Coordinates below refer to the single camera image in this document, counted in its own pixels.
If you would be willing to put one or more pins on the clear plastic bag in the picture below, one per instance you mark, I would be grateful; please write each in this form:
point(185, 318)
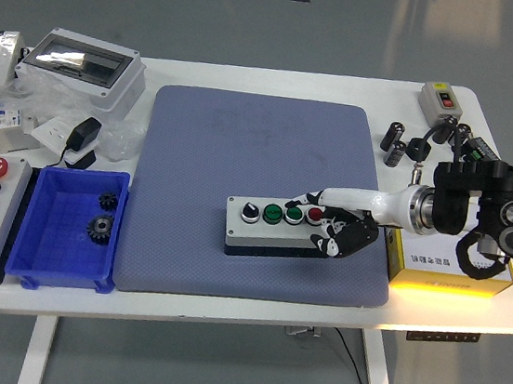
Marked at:
point(57, 99)

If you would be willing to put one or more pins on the white circuit breaker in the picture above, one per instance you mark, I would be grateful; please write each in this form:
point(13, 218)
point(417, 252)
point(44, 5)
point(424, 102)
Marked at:
point(2, 123)

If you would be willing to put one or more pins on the blue plastic bin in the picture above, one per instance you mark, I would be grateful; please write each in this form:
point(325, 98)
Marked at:
point(58, 242)

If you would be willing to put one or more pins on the small black bevel gear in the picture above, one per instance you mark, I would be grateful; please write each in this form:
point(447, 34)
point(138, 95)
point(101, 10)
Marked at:
point(107, 201)

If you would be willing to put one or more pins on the small grey two-button switch box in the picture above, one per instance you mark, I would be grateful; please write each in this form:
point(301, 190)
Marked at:
point(431, 106)

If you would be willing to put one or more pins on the grey metal bracket under table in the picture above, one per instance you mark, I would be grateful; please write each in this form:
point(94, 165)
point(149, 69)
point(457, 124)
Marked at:
point(302, 331)

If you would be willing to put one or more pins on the black table control panel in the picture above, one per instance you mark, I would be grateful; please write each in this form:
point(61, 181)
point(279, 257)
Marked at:
point(442, 337)

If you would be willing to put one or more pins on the white table leg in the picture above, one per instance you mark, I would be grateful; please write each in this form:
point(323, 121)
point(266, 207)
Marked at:
point(36, 352)
point(379, 375)

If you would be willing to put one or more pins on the black hex nut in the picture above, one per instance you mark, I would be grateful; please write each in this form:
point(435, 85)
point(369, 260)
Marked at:
point(414, 148)

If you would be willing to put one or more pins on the black module with green terminal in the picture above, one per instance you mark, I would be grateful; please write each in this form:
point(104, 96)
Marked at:
point(479, 149)

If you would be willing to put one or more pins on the large black bevel gear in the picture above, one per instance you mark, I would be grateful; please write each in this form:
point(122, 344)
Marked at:
point(99, 229)

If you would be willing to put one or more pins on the grey enclosure with clear lid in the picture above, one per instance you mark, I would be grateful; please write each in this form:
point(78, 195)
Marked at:
point(124, 84)

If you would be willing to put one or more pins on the black cylindrical capacitor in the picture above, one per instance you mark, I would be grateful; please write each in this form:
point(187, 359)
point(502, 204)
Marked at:
point(392, 135)
point(441, 135)
point(395, 154)
point(463, 132)

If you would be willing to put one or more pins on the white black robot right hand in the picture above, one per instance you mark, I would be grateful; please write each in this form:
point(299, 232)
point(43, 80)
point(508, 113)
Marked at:
point(358, 200)

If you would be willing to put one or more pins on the black power adapter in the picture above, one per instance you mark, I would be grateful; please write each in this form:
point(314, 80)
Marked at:
point(83, 132)

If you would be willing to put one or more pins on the yellow white cardboard box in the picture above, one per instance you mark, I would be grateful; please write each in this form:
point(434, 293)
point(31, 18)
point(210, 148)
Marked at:
point(425, 264)

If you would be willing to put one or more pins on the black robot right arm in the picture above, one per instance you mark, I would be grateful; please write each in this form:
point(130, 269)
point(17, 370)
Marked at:
point(501, 184)

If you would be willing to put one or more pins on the grey four-button control box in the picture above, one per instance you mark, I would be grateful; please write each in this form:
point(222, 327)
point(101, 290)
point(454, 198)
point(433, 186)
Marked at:
point(256, 234)

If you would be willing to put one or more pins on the blue-grey mat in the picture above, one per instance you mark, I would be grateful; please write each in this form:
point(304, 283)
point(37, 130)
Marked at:
point(196, 147)

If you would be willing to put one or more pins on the white wall socket plate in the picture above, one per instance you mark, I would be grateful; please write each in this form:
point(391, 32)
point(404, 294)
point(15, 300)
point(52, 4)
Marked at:
point(51, 131)

